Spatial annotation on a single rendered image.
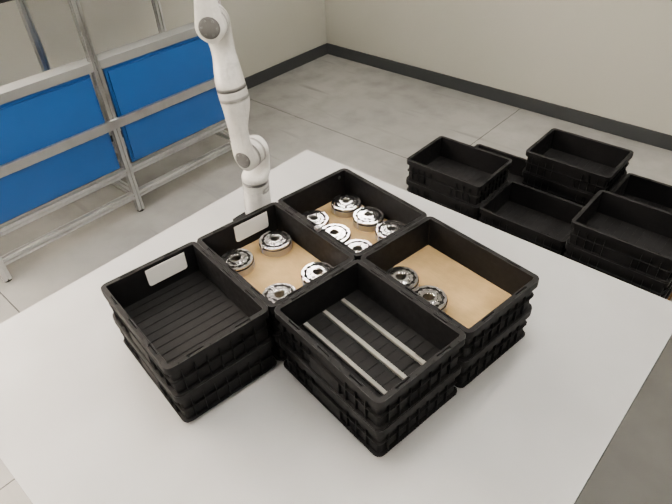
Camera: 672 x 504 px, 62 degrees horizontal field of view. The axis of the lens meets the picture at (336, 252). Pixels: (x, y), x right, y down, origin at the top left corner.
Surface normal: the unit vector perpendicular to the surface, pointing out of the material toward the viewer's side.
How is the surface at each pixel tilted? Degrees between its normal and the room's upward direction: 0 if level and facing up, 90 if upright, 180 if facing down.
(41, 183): 90
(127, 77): 90
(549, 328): 0
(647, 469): 0
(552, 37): 90
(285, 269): 0
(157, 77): 90
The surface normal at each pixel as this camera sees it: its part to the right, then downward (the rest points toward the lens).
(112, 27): 0.74, 0.40
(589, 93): -0.66, 0.50
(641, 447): -0.04, -0.77
